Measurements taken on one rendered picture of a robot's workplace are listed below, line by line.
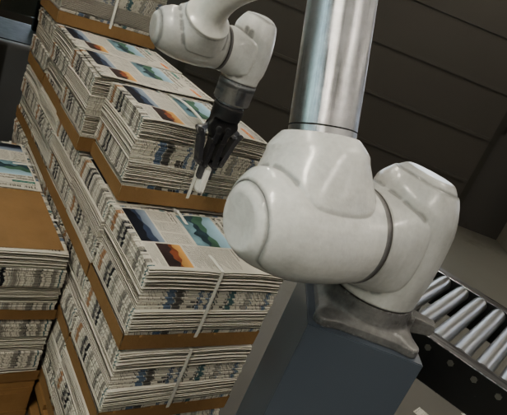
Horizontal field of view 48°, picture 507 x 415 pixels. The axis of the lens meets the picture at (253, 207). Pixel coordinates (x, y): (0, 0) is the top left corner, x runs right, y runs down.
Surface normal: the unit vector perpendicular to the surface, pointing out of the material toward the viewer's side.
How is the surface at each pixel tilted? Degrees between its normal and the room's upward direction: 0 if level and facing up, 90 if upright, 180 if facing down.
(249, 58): 89
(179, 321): 90
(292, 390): 90
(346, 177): 63
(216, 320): 90
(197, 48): 119
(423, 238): 76
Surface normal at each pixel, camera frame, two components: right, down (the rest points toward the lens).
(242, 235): -0.83, -0.01
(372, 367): -0.05, 0.36
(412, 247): 0.44, 0.33
